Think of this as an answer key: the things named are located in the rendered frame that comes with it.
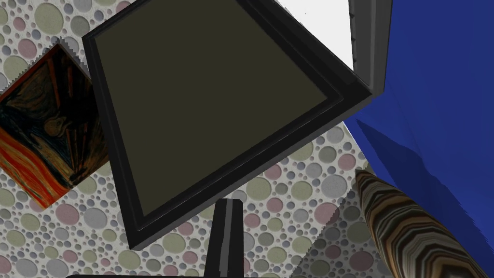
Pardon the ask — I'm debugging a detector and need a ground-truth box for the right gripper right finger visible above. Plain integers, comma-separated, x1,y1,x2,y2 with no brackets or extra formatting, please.
221,198,246,278

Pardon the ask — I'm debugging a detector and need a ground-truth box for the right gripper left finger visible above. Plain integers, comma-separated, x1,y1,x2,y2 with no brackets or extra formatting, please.
204,198,228,278

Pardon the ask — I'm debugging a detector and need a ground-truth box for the black framed dark screen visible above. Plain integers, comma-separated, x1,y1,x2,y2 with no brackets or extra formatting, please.
81,0,373,251

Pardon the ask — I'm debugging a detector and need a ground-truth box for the brown striped rounded furniture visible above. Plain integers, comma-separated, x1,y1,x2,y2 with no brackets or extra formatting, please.
354,169,491,278

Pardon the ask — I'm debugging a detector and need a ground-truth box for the orange and black wall painting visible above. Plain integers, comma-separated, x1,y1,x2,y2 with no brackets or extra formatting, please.
0,43,110,209

